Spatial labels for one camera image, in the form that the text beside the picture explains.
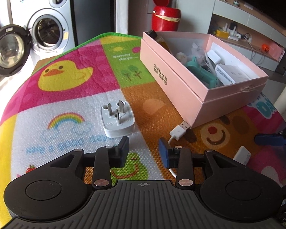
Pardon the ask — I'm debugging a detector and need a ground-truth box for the white ethernet adapter with cable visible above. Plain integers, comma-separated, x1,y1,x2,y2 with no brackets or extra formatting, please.
168,122,252,165

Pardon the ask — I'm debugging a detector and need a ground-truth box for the washing machine round door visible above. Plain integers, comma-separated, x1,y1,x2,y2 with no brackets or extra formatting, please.
0,24,32,77

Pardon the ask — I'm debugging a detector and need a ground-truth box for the red pedestal trash bin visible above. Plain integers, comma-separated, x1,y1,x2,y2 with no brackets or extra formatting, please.
151,0,181,31

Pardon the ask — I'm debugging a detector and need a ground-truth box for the orange small toy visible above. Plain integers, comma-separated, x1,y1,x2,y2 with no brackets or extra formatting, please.
262,44,270,53

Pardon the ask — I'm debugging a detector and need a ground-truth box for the teal plastic hook tool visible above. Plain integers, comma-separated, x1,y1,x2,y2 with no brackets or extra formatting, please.
185,60,218,89

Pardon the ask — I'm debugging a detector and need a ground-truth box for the pink cardboard box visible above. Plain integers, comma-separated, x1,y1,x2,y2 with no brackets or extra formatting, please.
140,31,268,127

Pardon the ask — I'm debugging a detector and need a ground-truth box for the white flat box in pink box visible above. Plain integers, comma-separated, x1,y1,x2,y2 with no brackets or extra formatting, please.
215,64,250,86

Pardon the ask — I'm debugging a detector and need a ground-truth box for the yellow toy on shelf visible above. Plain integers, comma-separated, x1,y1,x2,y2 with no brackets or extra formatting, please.
215,30,230,39

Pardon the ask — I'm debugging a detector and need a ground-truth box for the yellow oil bottle black cap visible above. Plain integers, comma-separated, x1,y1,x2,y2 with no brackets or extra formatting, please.
146,30,171,53

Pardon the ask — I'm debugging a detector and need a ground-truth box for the grey square power adapter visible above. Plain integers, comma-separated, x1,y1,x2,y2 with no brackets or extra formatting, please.
207,49,222,65

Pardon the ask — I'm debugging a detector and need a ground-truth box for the clear plastic bag with items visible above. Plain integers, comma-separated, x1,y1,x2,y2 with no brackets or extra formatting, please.
192,42,211,68

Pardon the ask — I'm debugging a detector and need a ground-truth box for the grey tv wall cabinet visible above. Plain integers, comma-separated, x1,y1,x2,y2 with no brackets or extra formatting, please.
210,0,286,71

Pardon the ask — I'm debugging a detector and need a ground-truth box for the colourful cartoon play mat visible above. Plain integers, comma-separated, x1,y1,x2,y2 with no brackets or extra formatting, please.
0,32,286,228

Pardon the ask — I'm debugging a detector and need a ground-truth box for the silver washing machine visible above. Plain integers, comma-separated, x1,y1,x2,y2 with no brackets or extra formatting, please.
9,0,78,55

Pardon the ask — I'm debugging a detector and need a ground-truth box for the white round-cornered plug adapter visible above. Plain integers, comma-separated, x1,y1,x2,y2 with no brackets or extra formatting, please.
101,100,135,139

